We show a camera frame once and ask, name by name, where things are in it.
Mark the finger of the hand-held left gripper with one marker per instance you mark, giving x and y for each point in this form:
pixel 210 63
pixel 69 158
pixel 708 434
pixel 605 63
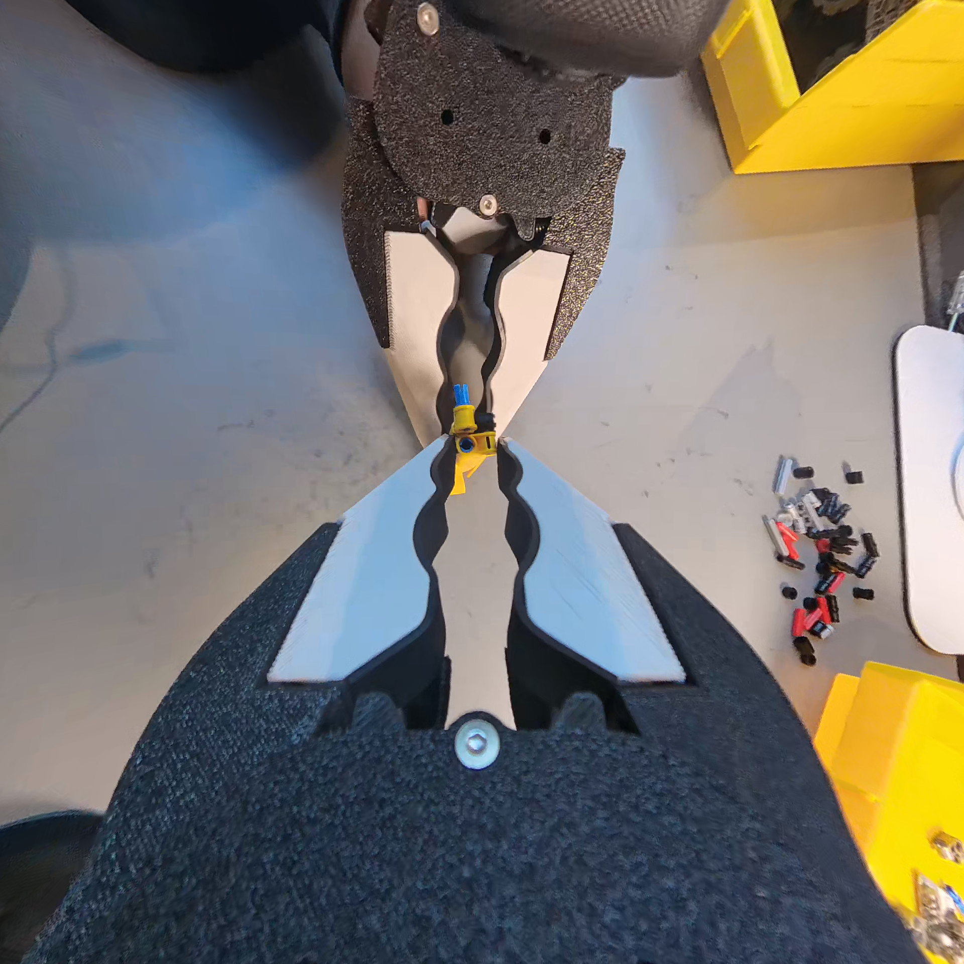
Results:
pixel 414 301
pixel 527 316

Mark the grey desk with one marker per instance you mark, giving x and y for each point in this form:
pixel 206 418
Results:
pixel 188 527

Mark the person's left forearm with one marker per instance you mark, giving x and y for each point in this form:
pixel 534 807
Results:
pixel 211 30

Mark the yellow bin with loose parts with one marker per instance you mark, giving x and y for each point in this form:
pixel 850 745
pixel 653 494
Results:
pixel 889 753

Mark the yellow bin with toy vehicle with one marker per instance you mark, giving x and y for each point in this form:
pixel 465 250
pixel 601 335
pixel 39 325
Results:
pixel 866 113

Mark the white rounded board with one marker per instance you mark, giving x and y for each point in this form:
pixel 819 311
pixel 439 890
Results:
pixel 930 489

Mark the dark grey mat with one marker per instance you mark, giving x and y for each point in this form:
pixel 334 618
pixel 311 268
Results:
pixel 938 226

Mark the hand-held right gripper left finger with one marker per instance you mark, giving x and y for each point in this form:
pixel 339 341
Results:
pixel 361 602

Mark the yellow angled toy beam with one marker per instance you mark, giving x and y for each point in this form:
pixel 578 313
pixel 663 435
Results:
pixel 465 478

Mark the scattered blue black bricks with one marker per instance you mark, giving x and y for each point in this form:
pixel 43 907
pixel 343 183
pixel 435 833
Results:
pixel 941 896

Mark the pile of small toy parts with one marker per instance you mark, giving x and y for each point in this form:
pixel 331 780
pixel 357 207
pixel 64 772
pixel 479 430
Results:
pixel 821 550

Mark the yellow toy actuator assembly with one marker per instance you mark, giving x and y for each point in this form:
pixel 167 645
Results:
pixel 482 444

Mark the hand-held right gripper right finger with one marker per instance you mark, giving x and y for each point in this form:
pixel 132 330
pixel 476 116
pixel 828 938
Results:
pixel 587 602

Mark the person's black hoodie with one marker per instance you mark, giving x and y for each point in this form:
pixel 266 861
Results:
pixel 38 889

